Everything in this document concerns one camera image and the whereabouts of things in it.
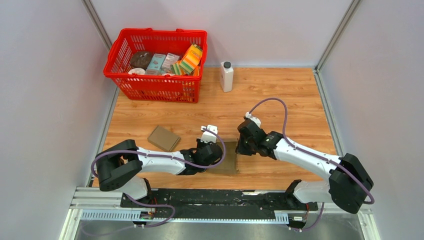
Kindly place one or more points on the brown round bag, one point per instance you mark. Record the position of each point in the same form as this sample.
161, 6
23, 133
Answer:
141, 59

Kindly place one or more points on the green striped packet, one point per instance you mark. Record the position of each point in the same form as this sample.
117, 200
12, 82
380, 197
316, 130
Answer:
177, 69

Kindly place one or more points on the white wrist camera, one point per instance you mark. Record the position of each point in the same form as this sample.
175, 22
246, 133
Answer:
249, 116
209, 134

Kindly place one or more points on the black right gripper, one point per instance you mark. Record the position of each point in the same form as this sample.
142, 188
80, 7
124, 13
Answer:
240, 150

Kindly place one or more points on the white bottle black cap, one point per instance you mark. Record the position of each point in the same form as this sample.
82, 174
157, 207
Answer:
227, 75

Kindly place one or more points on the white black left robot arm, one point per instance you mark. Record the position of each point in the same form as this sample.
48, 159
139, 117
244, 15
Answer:
117, 168

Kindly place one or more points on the white round lid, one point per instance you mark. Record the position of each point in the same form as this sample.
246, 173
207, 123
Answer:
137, 71

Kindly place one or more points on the teal snack box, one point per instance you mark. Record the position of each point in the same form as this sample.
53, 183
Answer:
154, 67

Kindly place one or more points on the red plastic shopping basket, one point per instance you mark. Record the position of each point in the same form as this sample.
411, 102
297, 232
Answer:
171, 88

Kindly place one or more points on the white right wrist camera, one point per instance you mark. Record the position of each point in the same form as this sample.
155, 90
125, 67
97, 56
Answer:
249, 116

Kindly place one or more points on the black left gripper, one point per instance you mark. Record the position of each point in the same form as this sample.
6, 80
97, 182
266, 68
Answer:
200, 143

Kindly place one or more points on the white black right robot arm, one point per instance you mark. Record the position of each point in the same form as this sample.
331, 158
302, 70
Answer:
345, 182

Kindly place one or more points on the brown cardboard box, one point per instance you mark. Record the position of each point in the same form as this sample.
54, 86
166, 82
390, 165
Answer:
163, 139

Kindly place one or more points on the grey pink snack box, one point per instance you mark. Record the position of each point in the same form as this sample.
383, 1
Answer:
169, 60

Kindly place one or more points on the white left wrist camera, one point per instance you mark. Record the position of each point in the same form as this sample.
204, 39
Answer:
209, 134

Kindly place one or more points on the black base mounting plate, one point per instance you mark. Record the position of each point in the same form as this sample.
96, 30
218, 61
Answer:
224, 204

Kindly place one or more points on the aluminium frame rail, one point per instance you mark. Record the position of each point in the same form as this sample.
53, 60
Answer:
91, 204

